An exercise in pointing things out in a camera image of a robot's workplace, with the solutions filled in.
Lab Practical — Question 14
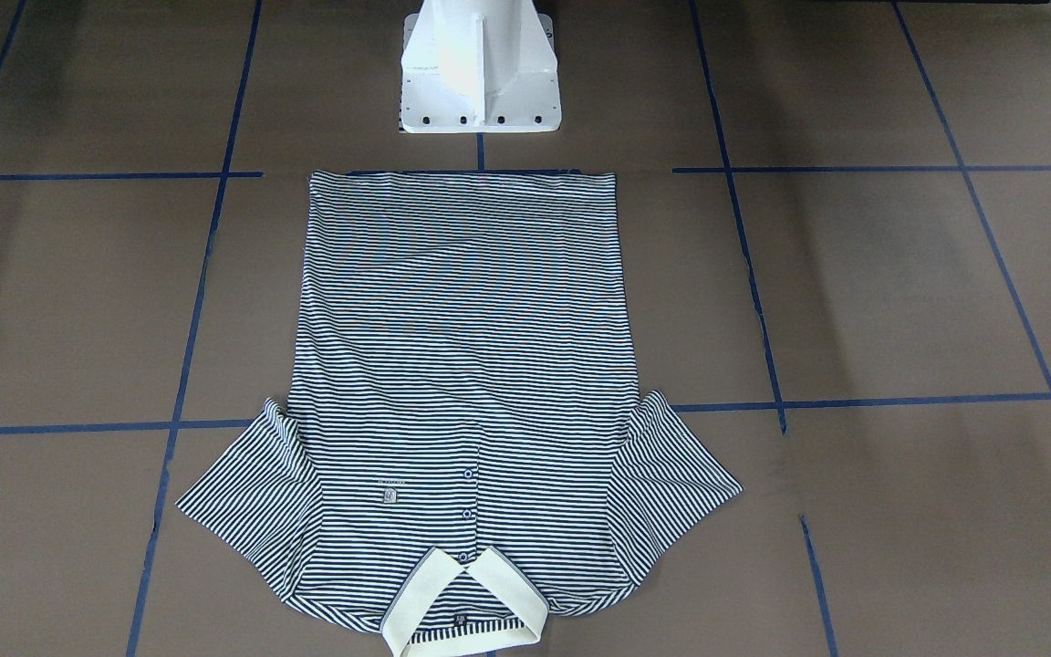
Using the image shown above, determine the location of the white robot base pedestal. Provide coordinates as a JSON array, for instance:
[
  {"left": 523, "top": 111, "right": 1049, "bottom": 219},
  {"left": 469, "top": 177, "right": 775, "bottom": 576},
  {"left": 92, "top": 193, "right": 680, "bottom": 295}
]
[{"left": 398, "top": 1, "right": 563, "bottom": 134}]

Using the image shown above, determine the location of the navy white striped polo shirt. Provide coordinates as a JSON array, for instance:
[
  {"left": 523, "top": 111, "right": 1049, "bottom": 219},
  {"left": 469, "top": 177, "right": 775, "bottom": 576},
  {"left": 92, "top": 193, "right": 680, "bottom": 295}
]
[{"left": 178, "top": 171, "right": 742, "bottom": 656}]

